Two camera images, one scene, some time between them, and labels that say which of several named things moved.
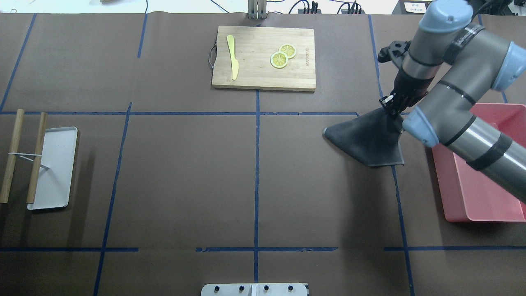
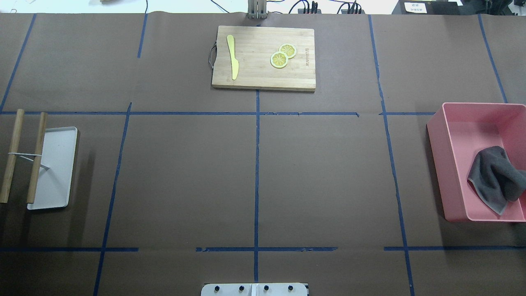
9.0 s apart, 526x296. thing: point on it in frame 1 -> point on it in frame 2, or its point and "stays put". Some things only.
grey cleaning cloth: [374, 138] -> [495, 179]
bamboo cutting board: [265, 58] stays put
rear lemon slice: [289, 49] stays put
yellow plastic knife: [235, 63] stays put
